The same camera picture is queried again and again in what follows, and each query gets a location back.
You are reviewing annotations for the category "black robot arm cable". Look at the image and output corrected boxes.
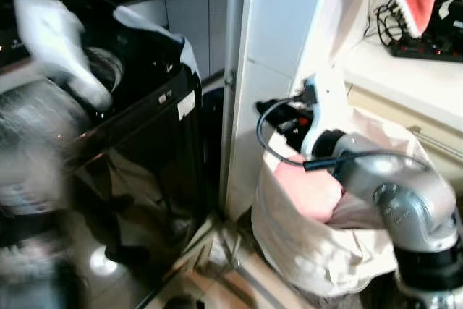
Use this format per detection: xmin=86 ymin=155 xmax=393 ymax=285
xmin=256 ymin=95 xmax=435 ymax=174

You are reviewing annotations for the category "white countertop cabinet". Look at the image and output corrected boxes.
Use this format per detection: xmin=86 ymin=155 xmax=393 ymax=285
xmin=339 ymin=34 xmax=463 ymax=188

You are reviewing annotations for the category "pink garment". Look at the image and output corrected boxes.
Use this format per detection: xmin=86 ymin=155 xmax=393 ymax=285
xmin=273 ymin=153 xmax=345 ymax=224

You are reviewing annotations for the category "cream fabric laundry bag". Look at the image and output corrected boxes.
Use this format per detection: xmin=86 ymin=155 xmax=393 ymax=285
xmin=250 ymin=105 xmax=436 ymax=300

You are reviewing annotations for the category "white washer label sticker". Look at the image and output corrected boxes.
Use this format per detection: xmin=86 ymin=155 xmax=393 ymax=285
xmin=177 ymin=92 xmax=197 ymax=120

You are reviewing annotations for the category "black power strip with plugs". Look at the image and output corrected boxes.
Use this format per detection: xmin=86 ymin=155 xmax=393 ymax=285
xmin=370 ymin=0 xmax=463 ymax=62

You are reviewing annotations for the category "black top-load washing machine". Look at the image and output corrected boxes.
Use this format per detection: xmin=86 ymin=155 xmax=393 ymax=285
xmin=0 ymin=0 xmax=211 ymax=309

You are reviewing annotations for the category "grey background cabinet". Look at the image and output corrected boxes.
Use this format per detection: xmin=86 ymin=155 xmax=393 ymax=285
xmin=109 ymin=0 xmax=231 ymax=84

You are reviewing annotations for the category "cream hanging cloth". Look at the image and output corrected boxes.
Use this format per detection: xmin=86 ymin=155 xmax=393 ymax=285
xmin=293 ymin=0 xmax=397 ymax=107

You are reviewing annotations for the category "white garment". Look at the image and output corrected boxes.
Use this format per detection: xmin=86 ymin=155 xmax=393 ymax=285
xmin=11 ymin=0 xmax=115 ymax=113

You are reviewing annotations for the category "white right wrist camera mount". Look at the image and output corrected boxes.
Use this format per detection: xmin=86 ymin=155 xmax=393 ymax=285
xmin=300 ymin=70 xmax=349 ymax=158

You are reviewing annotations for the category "metal drawer handle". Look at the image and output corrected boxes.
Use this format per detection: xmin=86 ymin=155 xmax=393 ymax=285
xmin=407 ymin=124 xmax=463 ymax=161

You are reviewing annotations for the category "grey metal door frame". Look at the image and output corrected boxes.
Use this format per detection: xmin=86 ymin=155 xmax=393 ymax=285
xmin=219 ymin=0 xmax=249 ymax=217

